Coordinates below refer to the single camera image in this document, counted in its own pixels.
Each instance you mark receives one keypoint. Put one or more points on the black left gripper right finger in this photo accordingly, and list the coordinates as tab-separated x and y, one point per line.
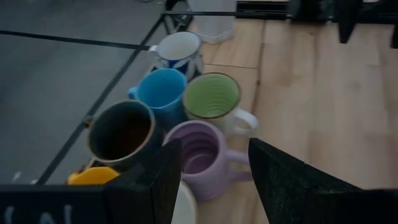
289	193

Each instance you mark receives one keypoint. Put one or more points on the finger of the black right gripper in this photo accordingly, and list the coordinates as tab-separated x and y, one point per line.
346	28
395	35

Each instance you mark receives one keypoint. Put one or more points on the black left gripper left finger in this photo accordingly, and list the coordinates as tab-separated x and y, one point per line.
149	193

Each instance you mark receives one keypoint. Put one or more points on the orange mug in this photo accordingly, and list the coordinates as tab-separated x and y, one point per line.
93	176

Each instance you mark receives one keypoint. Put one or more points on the dark brown mug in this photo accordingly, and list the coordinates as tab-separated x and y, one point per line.
121	133

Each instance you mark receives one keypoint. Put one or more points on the lilac ribbed mug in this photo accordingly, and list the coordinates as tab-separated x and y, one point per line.
214	174

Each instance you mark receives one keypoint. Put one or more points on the light blue mug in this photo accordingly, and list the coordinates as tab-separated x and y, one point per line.
161	90

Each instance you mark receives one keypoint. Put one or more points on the blue and white patterned mug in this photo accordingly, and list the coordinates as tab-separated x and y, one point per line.
178	46

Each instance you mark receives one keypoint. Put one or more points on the white hexagonal plant pot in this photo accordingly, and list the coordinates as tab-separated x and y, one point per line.
214	25

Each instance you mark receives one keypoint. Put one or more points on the wooden shelf with black legs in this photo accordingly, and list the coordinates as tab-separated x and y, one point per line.
245	90

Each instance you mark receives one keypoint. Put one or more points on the black metal table frame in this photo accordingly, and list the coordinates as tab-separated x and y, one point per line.
261	11

